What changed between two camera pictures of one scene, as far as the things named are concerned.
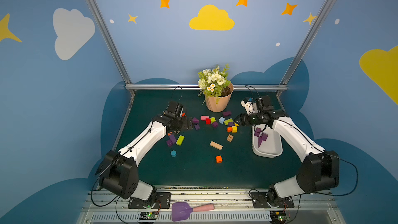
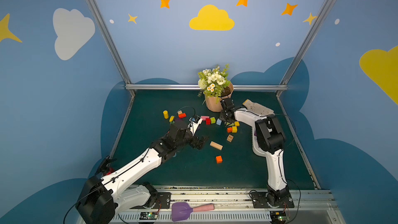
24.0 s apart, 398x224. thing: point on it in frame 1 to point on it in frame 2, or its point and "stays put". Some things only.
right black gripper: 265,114 to 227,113
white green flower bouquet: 211,82 stays put
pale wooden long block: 216,145 stays put
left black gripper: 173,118 to 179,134
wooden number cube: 230,138 stays put
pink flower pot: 225,98 stays put
